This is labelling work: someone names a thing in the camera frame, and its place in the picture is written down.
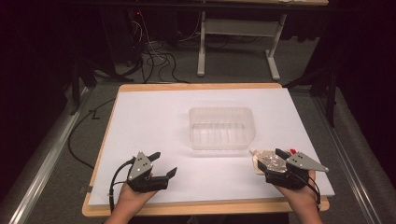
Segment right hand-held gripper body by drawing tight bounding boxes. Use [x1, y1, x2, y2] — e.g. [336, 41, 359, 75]
[264, 151, 330, 190]

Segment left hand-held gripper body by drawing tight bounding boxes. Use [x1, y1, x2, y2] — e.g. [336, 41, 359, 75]
[126, 151, 171, 193]

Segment person's left hand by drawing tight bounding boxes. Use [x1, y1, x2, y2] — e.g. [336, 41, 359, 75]
[117, 173, 157, 213]

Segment person's right hand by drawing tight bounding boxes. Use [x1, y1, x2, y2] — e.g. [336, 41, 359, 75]
[276, 169, 318, 214]

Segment white sheet mat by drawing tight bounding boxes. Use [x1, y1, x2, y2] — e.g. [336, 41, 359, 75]
[87, 87, 336, 208]

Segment clear plastic container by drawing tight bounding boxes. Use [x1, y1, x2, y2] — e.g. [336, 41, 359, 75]
[188, 106, 257, 152]

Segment black metal stand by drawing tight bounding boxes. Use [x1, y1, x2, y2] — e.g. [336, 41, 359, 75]
[282, 59, 342, 129]
[68, 52, 135, 117]

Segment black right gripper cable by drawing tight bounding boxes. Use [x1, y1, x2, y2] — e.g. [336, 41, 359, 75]
[295, 173, 322, 213]

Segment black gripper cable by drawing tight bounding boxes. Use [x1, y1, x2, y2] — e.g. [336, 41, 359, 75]
[107, 157, 136, 215]
[295, 173, 322, 213]

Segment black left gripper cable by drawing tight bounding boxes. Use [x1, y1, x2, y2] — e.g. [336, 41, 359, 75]
[107, 157, 136, 215]

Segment metal floor rail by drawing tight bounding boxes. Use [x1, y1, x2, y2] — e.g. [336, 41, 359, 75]
[311, 92, 377, 224]
[0, 87, 92, 224]

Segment black floor cable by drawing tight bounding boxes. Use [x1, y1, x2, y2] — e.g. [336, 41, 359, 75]
[67, 97, 117, 171]

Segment tangle of cables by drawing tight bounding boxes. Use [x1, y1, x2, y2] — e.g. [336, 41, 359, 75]
[124, 8, 200, 85]

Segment white metal desk frame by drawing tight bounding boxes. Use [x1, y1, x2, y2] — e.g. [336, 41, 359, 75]
[196, 10, 288, 82]

